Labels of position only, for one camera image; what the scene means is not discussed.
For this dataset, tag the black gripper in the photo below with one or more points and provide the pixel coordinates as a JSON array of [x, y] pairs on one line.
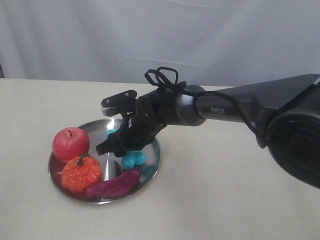
[[140, 127]]

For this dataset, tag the turquoise toy bone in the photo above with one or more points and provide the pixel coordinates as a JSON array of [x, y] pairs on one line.
[[132, 159]]

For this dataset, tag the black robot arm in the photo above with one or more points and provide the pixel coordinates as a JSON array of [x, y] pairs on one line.
[[283, 114]]

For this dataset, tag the round stainless steel plate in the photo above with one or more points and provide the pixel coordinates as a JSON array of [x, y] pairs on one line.
[[111, 166]]

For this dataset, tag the purple toy sweet potato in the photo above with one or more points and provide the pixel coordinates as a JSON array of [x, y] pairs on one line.
[[116, 187]]

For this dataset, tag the red toy apple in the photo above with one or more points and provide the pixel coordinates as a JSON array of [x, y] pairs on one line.
[[69, 143]]

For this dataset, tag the orange toy pumpkin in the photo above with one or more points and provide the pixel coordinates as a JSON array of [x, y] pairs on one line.
[[80, 172]]

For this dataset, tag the white fabric backdrop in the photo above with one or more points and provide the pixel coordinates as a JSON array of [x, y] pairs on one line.
[[209, 42]]

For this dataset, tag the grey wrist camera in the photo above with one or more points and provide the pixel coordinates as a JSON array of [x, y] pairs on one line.
[[121, 103]]

